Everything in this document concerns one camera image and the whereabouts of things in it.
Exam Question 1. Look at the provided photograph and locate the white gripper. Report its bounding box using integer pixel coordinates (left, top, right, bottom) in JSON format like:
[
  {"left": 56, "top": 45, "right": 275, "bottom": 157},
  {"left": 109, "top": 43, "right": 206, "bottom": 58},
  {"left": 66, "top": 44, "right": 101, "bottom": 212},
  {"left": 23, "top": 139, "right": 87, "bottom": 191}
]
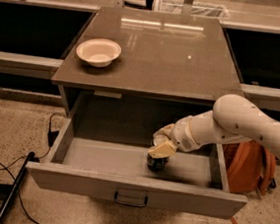
[{"left": 148, "top": 115, "right": 207, "bottom": 159}]

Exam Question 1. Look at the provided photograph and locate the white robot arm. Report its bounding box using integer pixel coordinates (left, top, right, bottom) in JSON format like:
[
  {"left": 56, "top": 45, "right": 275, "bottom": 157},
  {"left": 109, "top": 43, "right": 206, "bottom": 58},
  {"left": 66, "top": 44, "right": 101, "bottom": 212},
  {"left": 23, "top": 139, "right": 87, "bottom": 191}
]
[{"left": 148, "top": 94, "right": 280, "bottom": 159}]

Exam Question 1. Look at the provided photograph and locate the black power cable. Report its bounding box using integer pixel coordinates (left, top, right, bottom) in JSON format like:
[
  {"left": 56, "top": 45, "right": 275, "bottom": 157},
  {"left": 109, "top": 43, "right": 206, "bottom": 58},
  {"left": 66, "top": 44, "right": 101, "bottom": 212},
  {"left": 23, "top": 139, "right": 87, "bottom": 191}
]
[{"left": 0, "top": 107, "right": 64, "bottom": 224}]

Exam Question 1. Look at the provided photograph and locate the black power adapter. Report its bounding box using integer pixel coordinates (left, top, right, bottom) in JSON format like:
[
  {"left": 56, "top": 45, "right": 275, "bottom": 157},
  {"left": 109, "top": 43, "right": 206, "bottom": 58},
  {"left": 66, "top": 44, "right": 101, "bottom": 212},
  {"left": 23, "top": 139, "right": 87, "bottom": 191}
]
[{"left": 47, "top": 130, "right": 59, "bottom": 147}]

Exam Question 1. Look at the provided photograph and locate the white paper bowl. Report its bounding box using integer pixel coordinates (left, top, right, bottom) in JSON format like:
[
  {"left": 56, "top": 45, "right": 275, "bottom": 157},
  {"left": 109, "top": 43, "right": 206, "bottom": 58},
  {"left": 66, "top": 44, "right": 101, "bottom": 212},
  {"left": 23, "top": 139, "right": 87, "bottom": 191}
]
[{"left": 76, "top": 38, "right": 121, "bottom": 68}]

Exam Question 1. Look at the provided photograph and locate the black metal drawer handle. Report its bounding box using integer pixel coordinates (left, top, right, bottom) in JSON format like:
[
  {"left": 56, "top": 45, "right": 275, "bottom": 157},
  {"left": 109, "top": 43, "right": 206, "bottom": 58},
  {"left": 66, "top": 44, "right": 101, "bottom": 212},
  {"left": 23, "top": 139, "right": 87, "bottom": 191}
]
[{"left": 113, "top": 191, "right": 149, "bottom": 208}]

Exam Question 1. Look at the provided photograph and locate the orange backpack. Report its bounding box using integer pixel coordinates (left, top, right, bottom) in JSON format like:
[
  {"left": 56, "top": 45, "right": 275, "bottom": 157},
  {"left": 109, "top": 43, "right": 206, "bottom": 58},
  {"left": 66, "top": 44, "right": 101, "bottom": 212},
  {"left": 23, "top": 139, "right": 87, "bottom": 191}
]
[{"left": 223, "top": 140, "right": 276, "bottom": 195}]

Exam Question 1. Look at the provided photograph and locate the grey cabinet with counter top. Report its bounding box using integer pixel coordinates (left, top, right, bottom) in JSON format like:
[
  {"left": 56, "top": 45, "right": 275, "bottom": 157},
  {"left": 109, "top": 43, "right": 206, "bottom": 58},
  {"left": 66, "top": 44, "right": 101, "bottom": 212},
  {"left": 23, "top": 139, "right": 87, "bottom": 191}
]
[{"left": 52, "top": 7, "right": 242, "bottom": 114}]

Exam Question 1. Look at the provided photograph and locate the open grey top drawer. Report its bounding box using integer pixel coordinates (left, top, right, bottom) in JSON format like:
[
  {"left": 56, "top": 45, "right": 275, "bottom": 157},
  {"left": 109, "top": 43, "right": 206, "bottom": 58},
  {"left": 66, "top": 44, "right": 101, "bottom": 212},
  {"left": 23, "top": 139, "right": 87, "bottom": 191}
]
[{"left": 23, "top": 85, "right": 257, "bottom": 222}]

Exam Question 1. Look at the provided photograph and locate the black pole on floor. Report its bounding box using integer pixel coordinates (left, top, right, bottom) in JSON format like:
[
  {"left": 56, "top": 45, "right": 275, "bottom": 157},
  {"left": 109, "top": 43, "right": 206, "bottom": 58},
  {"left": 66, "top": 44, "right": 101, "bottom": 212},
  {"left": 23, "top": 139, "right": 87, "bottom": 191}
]
[{"left": 0, "top": 152, "right": 35, "bottom": 224}]

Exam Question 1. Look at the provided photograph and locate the blue pepsi can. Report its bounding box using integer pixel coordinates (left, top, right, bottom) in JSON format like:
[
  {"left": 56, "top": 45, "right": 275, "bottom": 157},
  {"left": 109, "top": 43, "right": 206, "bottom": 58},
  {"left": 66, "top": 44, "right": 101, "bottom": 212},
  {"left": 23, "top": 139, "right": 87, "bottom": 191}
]
[{"left": 147, "top": 156, "right": 169, "bottom": 172}]

